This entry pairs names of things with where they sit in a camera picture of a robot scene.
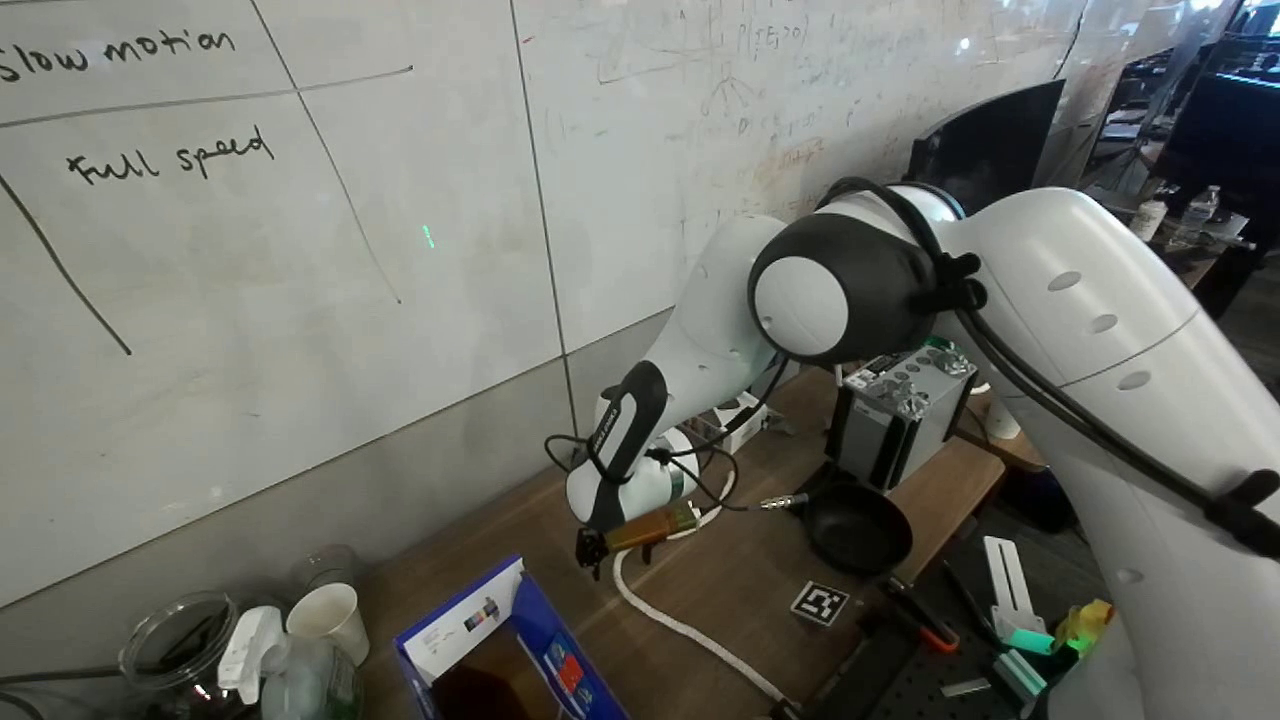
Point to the fiducial marker tag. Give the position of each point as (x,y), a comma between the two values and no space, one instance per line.
(816,606)

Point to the black frying pan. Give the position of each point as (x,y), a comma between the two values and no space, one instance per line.
(844,520)

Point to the white spray bottle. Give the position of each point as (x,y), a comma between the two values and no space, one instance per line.
(242,663)

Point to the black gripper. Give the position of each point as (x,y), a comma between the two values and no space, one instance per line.
(626,421)

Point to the black computer monitor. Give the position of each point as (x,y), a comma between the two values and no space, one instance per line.
(991,150)

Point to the white slotted plastic bracket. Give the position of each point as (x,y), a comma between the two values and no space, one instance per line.
(1009,586)

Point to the blue snack box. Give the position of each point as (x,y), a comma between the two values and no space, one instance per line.
(497,651)

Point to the orange handled clamp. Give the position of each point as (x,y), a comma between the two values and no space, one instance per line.
(925,624)

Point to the gold wrist camera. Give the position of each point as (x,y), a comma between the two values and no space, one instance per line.
(652,527)

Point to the clear glass jar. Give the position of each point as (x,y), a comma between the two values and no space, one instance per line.
(169,652)

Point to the silver toaster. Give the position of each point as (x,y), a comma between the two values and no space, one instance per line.
(896,415)

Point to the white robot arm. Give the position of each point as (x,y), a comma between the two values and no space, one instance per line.
(1157,429)

